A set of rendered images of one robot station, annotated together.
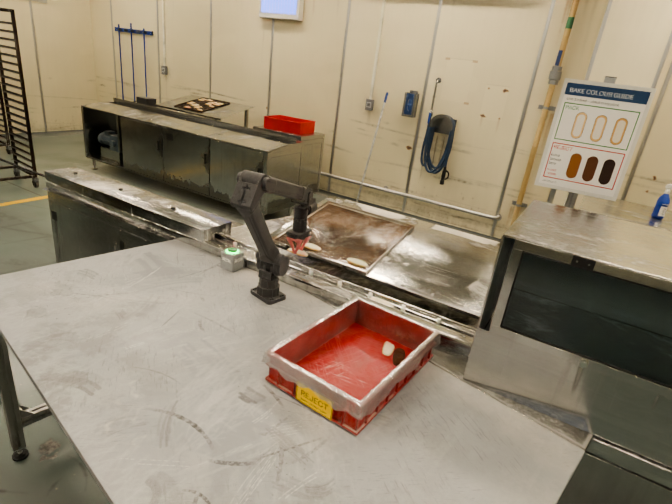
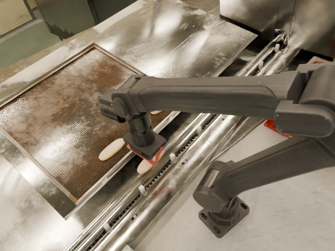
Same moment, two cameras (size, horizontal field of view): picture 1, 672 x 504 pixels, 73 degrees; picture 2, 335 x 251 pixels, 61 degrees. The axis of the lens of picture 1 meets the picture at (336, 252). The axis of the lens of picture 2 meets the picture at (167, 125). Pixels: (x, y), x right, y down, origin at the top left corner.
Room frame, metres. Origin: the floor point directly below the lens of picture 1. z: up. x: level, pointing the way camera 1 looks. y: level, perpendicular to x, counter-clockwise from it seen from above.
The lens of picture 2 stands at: (1.52, 0.60, 1.57)
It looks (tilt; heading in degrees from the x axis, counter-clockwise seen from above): 47 degrees down; 291
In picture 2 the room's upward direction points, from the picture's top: 11 degrees counter-clockwise
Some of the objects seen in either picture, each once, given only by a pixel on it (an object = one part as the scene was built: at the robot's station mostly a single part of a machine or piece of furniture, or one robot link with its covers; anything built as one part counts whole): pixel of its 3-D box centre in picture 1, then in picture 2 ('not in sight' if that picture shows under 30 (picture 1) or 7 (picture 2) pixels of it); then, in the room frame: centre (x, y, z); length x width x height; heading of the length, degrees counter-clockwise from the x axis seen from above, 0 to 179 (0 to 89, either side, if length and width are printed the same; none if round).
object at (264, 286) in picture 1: (268, 286); (224, 206); (1.54, 0.24, 0.86); 0.12 x 0.09 x 0.08; 50
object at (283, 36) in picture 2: not in sight; (281, 36); (1.37, -0.55, 0.90); 0.06 x 0.01 x 0.06; 152
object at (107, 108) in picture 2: (305, 201); (120, 103); (1.79, 0.15, 1.14); 0.11 x 0.09 x 0.12; 160
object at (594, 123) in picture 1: (590, 140); not in sight; (1.97, -0.99, 1.50); 0.33 x 0.01 x 0.45; 66
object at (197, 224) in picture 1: (130, 199); not in sight; (2.26, 1.11, 0.89); 1.25 x 0.18 x 0.09; 62
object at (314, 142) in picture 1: (286, 166); not in sight; (5.52, 0.73, 0.44); 0.70 x 0.55 x 0.87; 62
